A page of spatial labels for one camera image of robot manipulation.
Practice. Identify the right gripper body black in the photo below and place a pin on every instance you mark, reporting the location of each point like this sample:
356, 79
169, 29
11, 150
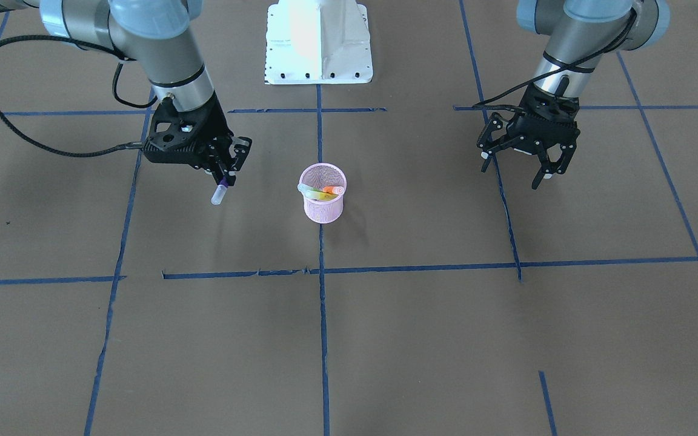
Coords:
216, 125

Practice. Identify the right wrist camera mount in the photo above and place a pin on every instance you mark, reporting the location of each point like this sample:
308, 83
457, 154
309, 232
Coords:
173, 135

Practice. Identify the pink mesh pen holder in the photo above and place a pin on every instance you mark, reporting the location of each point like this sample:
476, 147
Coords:
323, 186

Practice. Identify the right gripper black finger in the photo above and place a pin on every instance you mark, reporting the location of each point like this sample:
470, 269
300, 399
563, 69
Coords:
229, 155

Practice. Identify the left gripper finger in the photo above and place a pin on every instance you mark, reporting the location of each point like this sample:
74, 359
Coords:
548, 167
494, 138

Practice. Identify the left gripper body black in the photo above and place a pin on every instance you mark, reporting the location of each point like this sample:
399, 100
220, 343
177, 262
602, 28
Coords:
498, 131

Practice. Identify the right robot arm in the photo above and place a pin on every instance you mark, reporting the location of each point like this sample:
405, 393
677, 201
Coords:
156, 34

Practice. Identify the yellow highlighter pen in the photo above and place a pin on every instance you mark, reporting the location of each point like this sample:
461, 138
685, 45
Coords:
320, 196

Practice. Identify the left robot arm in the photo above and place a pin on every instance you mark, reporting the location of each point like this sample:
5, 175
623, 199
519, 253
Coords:
580, 33

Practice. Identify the purple highlighter pen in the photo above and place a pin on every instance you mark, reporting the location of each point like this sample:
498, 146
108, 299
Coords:
221, 190

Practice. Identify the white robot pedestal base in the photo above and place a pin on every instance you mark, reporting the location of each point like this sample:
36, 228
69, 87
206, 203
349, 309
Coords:
317, 42

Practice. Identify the orange highlighter pen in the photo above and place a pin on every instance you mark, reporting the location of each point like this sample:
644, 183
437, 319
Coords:
334, 190

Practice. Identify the green highlighter pen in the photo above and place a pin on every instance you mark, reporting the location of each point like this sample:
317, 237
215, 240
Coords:
303, 188

